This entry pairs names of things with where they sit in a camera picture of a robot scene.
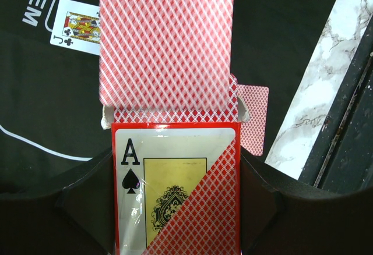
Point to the red playing card box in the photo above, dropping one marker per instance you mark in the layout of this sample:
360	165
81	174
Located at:
177	180

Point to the red backed card deck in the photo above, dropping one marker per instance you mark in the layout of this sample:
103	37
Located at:
165	54

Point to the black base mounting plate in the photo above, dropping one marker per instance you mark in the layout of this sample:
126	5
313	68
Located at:
341	158

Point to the jack of clubs card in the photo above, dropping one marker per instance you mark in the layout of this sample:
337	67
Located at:
77	26

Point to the black poker table mat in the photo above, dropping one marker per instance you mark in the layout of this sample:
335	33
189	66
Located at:
50	108

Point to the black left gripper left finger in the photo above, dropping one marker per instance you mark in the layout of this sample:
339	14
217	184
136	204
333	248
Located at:
71	213

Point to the red backed playing card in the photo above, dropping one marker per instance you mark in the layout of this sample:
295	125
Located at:
255	99

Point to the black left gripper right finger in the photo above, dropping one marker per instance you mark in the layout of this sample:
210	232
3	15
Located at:
281	215

